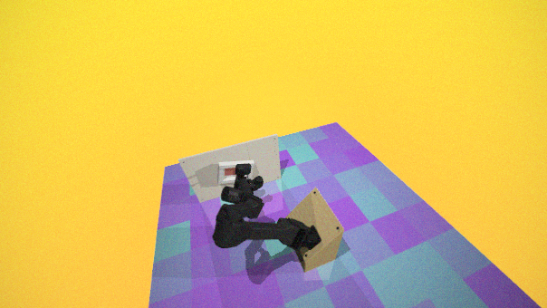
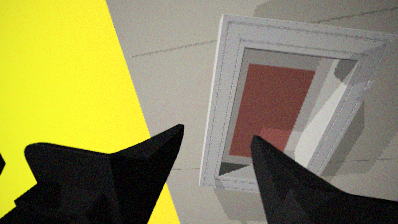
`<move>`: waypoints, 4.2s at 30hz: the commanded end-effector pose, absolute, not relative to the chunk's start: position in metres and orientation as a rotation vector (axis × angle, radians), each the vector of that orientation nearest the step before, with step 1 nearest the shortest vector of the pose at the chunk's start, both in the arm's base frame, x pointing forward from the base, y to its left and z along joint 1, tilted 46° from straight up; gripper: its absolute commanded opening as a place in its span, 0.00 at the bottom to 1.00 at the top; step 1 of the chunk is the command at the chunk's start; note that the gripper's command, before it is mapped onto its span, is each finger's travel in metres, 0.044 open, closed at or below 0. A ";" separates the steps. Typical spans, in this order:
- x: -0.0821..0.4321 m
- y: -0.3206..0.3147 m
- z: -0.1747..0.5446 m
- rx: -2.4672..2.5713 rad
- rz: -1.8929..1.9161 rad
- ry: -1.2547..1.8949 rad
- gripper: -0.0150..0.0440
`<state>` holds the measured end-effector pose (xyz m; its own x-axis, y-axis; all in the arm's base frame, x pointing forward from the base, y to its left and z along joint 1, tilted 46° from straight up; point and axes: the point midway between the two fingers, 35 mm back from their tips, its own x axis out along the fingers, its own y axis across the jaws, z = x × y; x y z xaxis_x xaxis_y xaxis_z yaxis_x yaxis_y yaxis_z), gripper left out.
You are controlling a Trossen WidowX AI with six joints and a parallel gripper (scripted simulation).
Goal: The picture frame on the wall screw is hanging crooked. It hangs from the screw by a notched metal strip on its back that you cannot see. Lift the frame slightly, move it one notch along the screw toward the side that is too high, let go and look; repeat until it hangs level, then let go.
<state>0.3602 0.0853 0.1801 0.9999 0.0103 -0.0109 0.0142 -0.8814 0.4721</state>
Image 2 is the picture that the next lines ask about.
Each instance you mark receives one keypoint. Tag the white picture frame with red picture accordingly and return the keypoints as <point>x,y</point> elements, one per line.
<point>297,85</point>

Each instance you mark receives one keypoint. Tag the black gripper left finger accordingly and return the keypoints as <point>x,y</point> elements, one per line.
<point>132,178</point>

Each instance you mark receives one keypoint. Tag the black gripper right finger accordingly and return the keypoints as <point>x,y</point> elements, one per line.
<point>292,194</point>

